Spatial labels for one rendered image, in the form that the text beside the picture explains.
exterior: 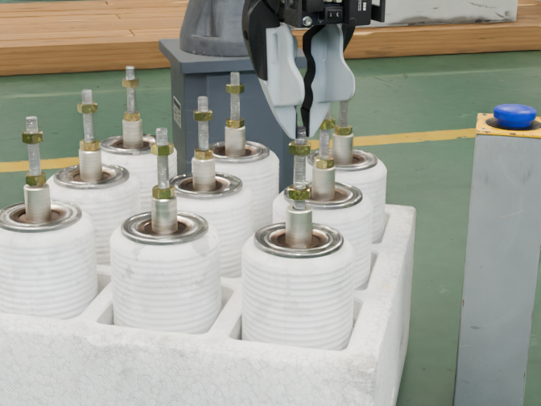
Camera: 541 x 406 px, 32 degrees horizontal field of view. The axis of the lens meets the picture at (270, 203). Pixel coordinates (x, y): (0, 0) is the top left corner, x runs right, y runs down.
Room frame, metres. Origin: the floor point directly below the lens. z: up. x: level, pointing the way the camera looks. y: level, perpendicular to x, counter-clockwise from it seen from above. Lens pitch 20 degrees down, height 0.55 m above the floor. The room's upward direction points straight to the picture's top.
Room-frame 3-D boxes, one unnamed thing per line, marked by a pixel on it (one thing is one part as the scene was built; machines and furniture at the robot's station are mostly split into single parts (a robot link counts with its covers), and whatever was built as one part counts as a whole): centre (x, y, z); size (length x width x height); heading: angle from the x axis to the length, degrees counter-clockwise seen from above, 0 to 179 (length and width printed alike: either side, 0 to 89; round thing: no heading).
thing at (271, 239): (0.74, -0.02, 0.25); 0.08 x 0.08 x 0.01
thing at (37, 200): (0.79, 0.21, 0.26); 0.02 x 0.02 x 0.03
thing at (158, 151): (0.77, 0.09, 0.32); 0.02 x 0.02 x 0.01; 44
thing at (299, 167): (0.74, -0.02, 0.31); 0.01 x 0.01 x 0.08
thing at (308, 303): (0.74, -0.02, 0.16); 0.10 x 0.10 x 0.18
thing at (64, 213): (0.79, 0.21, 0.25); 0.08 x 0.08 x 0.01
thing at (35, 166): (0.79, 0.21, 0.30); 0.01 x 0.01 x 0.08
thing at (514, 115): (0.89, -0.23, 0.32); 0.04 x 0.04 x 0.02
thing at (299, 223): (0.74, -0.02, 0.26); 0.02 x 0.02 x 0.03
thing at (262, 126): (1.37, 0.06, 0.15); 0.19 x 0.19 x 0.30; 16
